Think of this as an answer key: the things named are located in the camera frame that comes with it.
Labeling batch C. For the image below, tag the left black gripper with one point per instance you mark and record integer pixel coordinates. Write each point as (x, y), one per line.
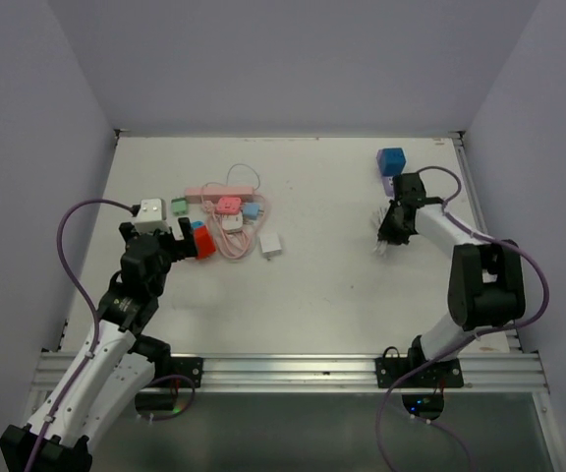
(180, 249)

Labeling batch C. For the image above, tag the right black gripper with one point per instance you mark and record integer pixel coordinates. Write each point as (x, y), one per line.
(390, 235)

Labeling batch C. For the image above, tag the purple power strip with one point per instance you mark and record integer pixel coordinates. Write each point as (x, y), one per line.
(388, 187)

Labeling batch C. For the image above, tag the green plug adapter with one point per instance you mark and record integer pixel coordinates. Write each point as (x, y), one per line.
(179, 206)

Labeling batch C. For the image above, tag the blue cube adapter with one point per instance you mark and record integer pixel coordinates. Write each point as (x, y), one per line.
(391, 161)

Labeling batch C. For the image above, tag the red cube adapter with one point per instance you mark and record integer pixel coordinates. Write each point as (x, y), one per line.
(205, 244)

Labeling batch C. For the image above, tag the pink power strip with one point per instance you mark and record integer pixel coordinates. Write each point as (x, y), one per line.
(195, 195)

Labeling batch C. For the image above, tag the white plug adapter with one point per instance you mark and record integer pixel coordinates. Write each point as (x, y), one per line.
(232, 223)

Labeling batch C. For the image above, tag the pink plug adapter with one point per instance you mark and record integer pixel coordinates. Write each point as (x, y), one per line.
(229, 206)

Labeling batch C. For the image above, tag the light blue plug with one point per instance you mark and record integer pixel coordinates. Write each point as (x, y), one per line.
(252, 211)

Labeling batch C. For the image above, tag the white usb charger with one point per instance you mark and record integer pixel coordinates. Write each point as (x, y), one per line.
(270, 245)

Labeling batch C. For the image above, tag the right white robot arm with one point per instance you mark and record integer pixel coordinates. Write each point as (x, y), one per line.
(486, 284)

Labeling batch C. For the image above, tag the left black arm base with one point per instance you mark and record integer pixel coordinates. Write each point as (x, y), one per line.
(172, 392)

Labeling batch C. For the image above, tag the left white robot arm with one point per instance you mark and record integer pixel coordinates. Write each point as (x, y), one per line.
(114, 364)

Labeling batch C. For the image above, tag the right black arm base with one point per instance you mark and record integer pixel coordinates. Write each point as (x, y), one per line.
(432, 381)

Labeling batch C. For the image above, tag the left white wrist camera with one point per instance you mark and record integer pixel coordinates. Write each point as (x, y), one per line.
(151, 216)

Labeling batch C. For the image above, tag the aluminium front rail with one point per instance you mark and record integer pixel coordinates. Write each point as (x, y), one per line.
(513, 372)

